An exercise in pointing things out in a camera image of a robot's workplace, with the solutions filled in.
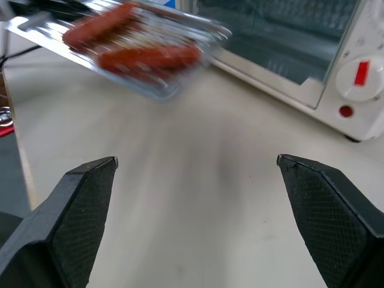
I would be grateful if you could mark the white knob with red mark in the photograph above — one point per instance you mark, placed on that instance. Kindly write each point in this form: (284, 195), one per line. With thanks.
(357, 84)

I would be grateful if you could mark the glass toaster oven door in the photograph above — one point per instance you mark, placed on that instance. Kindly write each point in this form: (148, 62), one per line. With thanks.
(270, 36)

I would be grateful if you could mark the red indicator light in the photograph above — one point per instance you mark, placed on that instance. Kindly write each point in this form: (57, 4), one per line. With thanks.
(346, 111)

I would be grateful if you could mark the red flat object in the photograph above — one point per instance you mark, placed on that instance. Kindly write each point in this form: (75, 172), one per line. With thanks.
(6, 131)

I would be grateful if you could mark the white toaster oven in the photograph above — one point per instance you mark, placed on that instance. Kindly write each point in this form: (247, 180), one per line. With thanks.
(330, 99)

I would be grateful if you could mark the red-brown sausage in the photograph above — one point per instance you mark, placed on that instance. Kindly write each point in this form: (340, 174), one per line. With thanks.
(99, 25)
(150, 58)

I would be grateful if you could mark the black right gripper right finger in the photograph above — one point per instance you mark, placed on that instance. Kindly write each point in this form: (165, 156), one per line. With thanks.
(336, 228)

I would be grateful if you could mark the shiny metal object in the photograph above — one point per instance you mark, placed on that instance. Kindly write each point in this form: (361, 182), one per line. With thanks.
(4, 115)

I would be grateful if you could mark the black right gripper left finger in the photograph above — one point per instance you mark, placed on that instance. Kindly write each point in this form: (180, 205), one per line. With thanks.
(45, 240)

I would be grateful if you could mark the silver metal baking tray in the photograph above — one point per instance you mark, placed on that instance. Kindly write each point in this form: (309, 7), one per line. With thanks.
(60, 51)

